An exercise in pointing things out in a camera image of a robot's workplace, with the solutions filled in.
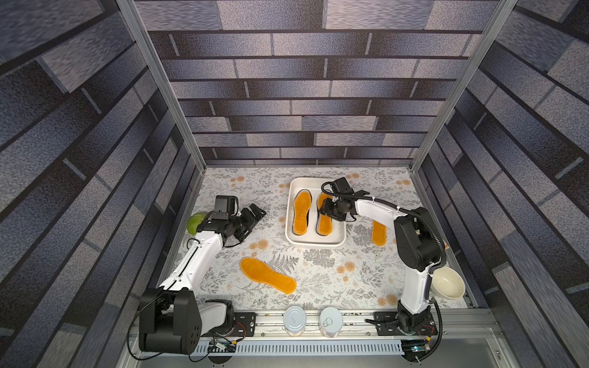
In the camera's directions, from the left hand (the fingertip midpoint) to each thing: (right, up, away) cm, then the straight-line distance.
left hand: (261, 217), depth 84 cm
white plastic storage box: (+19, -10, +9) cm, 24 cm away
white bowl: (+68, -24, -2) cm, 73 cm away
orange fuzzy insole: (+16, +4, +18) cm, 25 cm away
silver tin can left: (+13, -30, -14) cm, 36 cm away
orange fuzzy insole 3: (+1, -22, +2) cm, 22 cm away
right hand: (+24, +1, +14) cm, 28 cm away
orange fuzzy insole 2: (+25, -4, +10) cm, 27 cm away
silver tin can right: (+24, -31, -14) cm, 42 cm away
